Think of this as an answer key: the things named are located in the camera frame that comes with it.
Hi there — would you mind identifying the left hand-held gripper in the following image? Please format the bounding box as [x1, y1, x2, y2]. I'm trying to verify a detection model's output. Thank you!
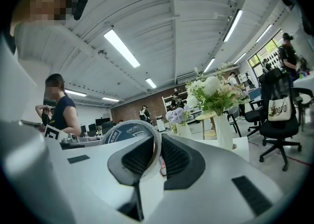
[44, 124, 79, 145]

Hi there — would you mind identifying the table with white cloth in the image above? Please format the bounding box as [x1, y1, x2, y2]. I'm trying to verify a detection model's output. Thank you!
[292, 70, 314, 91]

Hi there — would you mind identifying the black armchair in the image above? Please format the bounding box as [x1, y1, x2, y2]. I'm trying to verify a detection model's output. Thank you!
[226, 109, 243, 138]

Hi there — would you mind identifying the tall white ribbed vase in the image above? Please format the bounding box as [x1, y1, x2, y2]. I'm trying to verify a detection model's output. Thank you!
[212, 113, 234, 151]

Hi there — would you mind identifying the white tote bag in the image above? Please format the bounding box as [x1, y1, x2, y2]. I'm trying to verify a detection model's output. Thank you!
[267, 96, 293, 122]

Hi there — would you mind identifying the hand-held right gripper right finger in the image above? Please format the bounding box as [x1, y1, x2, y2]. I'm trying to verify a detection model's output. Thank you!
[147, 133, 286, 224]

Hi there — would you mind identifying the small white vase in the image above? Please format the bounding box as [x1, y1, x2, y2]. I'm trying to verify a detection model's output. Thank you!
[176, 121, 192, 140]

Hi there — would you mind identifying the round wooden table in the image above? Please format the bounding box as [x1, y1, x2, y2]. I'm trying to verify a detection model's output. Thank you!
[194, 112, 218, 140]

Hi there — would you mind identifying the group of ceiling tube lights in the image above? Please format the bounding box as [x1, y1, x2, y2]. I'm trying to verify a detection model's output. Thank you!
[64, 8, 274, 103]

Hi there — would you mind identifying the white rectangular table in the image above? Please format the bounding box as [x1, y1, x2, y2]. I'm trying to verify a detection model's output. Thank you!
[191, 136, 250, 163]

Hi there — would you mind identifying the large window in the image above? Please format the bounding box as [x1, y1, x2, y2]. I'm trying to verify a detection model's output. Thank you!
[247, 29, 283, 77]

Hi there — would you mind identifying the black head-mounted camera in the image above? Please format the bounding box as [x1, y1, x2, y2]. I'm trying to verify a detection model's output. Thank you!
[73, 0, 89, 21]

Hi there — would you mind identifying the purple flower bouquet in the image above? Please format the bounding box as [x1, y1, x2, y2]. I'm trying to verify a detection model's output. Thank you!
[165, 105, 192, 126]

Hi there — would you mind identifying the black computer monitor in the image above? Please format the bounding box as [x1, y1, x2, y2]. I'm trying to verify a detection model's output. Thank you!
[95, 117, 111, 128]

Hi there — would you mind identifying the white shelving unit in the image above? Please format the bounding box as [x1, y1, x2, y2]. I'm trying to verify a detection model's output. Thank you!
[161, 92, 188, 121]

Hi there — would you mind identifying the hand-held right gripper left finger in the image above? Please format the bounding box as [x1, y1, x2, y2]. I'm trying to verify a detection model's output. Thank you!
[45, 134, 165, 224]

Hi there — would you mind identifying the grey tape roll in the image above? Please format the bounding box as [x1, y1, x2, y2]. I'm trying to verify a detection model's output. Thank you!
[101, 119, 163, 182]

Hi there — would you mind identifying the white flower bouquet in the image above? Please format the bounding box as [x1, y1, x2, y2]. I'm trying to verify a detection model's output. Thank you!
[184, 61, 250, 117]

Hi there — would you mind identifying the black mesh office chair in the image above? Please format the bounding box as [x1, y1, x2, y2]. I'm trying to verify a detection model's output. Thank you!
[245, 67, 314, 172]

